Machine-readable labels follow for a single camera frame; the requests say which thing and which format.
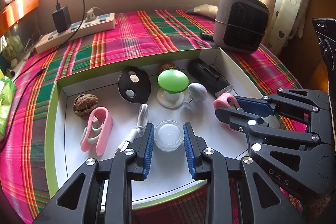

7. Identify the smooth dark walnut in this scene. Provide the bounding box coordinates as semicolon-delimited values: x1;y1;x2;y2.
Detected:
160;63;180;73

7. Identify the rough light walnut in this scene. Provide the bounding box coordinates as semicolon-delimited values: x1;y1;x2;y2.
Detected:
73;93;101;122

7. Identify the white mushroom knob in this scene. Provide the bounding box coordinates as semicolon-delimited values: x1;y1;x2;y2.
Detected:
183;83;208;112

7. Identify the green white cardboard box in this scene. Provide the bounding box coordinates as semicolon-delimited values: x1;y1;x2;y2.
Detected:
45;47;280;210

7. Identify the heart print curtain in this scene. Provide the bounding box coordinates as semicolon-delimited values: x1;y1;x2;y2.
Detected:
245;0;314;56

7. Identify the grey space heater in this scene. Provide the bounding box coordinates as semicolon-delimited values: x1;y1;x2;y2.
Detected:
213;0;270;54

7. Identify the orange box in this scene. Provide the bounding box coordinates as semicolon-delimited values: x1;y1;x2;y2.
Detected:
0;0;40;35

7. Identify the clear round plastic lid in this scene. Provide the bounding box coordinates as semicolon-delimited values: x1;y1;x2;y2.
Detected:
154;120;184;152

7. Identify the white power strip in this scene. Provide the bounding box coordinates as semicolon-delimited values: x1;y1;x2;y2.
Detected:
35;12;116;54

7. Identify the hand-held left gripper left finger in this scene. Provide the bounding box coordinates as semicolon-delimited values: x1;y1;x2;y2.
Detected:
31;123;155;224

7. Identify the large pink clip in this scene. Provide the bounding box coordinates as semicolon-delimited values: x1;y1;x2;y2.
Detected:
80;107;114;156

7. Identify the black oval device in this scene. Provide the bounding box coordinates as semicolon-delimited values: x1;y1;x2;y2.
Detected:
118;67;152;104

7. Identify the beige pencil shaped cushion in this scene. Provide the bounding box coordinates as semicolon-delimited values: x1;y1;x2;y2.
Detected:
186;4;219;17

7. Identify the white plug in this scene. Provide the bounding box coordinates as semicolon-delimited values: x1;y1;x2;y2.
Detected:
85;7;101;22

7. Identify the green topped knob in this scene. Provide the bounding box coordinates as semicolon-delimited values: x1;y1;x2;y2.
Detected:
157;69;188;108

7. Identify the black charger cable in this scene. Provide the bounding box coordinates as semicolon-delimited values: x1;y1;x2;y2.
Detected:
0;0;85;151

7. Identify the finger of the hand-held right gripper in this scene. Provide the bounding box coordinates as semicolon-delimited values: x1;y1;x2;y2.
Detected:
234;88;329;125
215;108;323;173

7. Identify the green tissue pack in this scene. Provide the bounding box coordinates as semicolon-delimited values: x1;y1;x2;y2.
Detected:
0;76;17;136

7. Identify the small pink clip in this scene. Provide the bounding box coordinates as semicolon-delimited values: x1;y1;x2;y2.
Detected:
213;92;240;111

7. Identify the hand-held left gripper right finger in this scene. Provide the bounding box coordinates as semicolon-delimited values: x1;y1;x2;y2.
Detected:
183;122;306;224

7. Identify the pink green plaid cloth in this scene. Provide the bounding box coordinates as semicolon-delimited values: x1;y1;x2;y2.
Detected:
0;9;310;224

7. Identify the white cable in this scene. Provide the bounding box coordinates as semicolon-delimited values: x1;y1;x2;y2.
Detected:
114;103;150;155

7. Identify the black charger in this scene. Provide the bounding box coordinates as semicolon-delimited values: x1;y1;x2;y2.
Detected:
52;5;72;33

